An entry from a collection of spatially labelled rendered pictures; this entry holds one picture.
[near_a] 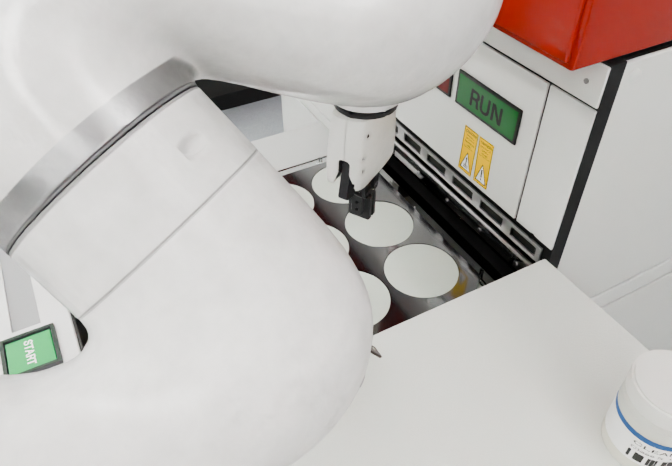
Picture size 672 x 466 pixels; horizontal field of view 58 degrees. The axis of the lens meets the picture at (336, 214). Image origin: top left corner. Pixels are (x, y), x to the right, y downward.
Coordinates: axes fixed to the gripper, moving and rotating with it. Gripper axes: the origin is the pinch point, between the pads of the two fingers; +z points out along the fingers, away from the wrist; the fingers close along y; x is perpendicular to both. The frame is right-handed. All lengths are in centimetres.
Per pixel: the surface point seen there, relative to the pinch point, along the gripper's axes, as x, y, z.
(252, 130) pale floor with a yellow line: -119, -125, 98
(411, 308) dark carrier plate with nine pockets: 11.0, 6.9, 8.0
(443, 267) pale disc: 11.7, -1.9, 8.0
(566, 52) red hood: 20.3, 0.0, -26.1
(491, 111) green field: 12.1, -10.5, -11.9
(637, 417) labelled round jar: 36.0, 19.2, -5.4
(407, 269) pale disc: 7.7, 0.9, 8.0
